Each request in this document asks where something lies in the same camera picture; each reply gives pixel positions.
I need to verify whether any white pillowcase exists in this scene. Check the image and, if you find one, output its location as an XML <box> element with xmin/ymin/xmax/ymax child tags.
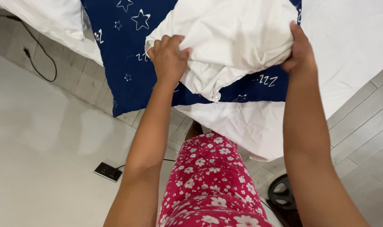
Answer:
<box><xmin>145</xmin><ymin>0</ymin><xmax>301</xmax><ymax>103</ymax></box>

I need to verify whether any black wall socket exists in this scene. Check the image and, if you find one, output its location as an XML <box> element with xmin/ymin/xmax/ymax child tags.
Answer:
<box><xmin>94</xmin><ymin>162</ymin><xmax>123</xmax><ymax>183</ymax></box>

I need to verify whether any bed with white sheet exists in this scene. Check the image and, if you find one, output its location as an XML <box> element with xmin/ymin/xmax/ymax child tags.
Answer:
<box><xmin>0</xmin><ymin>0</ymin><xmax>383</xmax><ymax>162</ymax></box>

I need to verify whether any white pillow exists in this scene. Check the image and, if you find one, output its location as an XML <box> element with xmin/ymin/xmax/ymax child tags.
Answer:
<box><xmin>0</xmin><ymin>0</ymin><xmax>86</xmax><ymax>41</ymax></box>

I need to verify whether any pink floral dress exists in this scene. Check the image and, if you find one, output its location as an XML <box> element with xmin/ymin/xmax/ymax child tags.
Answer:
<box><xmin>157</xmin><ymin>132</ymin><xmax>275</xmax><ymax>227</ymax></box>

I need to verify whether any blue star print pillow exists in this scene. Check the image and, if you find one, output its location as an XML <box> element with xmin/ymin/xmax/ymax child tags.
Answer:
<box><xmin>81</xmin><ymin>0</ymin><xmax>302</xmax><ymax>118</ymax></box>

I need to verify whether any person's left hand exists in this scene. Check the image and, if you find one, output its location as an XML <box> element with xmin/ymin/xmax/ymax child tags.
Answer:
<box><xmin>147</xmin><ymin>34</ymin><xmax>193</xmax><ymax>86</ymax></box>

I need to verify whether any thin black plugged cable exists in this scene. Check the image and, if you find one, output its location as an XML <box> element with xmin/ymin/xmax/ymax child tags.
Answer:
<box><xmin>113</xmin><ymin>158</ymin><xmax>176</xmax><ymax>174</ymax></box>

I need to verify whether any black power cable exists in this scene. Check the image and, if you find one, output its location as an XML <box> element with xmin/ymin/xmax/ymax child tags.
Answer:
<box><xmin>0</xmin><ymin>15</ymin><xmax>58</xmax><ymax>83</ymax></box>

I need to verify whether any person's right hand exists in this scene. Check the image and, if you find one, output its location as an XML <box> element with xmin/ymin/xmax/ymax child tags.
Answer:
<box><xmin>281</xmin><ymin>20</ymin><xmax>318</xmax><ymax>77</ymax></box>

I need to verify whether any person's leg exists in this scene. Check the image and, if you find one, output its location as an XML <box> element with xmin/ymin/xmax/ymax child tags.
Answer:
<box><xmin>185</xmin><ymin>120</ymin><xmax>204</xmax><ymax>142</ymax></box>

